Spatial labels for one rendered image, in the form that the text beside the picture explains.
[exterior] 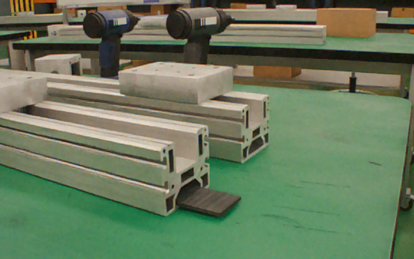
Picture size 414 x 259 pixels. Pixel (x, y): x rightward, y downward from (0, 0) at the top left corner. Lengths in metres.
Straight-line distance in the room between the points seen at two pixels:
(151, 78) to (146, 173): 0.24
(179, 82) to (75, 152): 0.20
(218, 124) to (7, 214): 0.32
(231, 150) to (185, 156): 0.12
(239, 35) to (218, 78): 1.56
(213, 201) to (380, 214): 0.20
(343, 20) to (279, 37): 0.50
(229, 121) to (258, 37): 1.59
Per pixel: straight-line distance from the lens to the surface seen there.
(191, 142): 0.55
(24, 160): 0.70
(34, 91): 0.76
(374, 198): 0.59
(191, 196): 0.55
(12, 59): 4.15
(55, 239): 0.51
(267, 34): 2.22
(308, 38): 2.17
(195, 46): 0.91
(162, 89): 0.71
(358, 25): 2.57
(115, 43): 1.05
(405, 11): 10.02
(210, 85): 0.70
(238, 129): 0.65
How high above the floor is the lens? 1.03
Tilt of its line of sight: 17 degrees down
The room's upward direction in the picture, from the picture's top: 2 degrees counter-clockwise
